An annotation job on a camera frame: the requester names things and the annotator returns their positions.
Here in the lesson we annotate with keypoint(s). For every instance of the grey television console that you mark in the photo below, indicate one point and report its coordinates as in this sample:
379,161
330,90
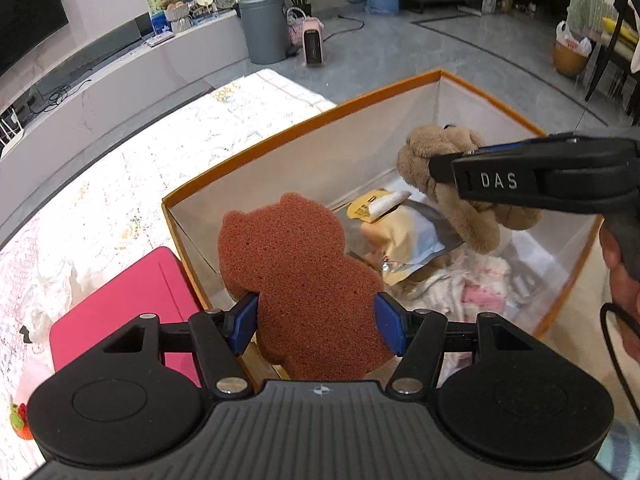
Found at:
125,75

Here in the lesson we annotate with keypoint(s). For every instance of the small red crocheted toy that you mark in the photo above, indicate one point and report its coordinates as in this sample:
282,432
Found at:
19,420

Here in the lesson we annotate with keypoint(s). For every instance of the grey trash can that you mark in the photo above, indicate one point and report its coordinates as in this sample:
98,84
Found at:
264,25

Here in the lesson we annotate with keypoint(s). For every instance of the person's patterned clothing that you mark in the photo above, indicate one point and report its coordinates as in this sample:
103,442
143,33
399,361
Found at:
622,452

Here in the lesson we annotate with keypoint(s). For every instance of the person's right hand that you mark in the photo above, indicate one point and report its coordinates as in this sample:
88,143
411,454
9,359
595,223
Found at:
612,270

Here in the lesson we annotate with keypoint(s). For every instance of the pink white space heater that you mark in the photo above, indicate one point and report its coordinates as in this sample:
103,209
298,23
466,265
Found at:
313,42

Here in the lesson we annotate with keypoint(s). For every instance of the white router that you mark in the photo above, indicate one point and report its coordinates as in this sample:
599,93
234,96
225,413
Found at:
10,132

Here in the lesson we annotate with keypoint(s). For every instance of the black wall television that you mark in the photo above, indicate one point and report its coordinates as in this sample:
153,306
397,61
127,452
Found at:
25,5

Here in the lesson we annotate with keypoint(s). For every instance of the clear plastic bag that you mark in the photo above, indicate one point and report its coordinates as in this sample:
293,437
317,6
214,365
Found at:
60,290

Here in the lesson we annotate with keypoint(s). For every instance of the yellow foil packet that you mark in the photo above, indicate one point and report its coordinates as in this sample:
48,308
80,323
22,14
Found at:
400,240

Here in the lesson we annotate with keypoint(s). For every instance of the pink white crocheted item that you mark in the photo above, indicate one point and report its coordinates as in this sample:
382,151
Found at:
482,290

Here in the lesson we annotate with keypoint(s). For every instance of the red plastic storage box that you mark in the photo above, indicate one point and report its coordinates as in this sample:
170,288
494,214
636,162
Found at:
120,300

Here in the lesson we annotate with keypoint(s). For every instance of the cream cloth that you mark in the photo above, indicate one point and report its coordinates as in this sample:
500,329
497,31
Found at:
435,290

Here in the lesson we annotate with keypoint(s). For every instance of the black chair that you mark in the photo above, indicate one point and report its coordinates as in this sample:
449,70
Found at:
612,35

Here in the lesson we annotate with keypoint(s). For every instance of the brown bear-shaped sponge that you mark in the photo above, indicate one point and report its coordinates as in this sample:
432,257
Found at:
295,270

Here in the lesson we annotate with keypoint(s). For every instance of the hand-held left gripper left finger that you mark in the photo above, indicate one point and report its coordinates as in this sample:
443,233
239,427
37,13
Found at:
245,322

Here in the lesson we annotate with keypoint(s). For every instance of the orange cardboard box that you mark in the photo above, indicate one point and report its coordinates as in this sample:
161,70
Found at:
280,160

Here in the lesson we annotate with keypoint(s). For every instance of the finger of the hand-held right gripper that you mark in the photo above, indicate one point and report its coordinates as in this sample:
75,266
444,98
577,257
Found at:
510,147
442,167

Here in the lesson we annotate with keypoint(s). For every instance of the brown teddy bear plush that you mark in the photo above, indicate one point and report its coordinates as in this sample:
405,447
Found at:
440,150

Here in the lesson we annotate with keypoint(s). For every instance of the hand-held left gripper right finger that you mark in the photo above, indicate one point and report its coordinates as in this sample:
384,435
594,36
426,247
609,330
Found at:
391,322

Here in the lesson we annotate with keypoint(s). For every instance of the woven basket with bag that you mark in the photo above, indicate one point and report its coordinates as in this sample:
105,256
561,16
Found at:
570,55

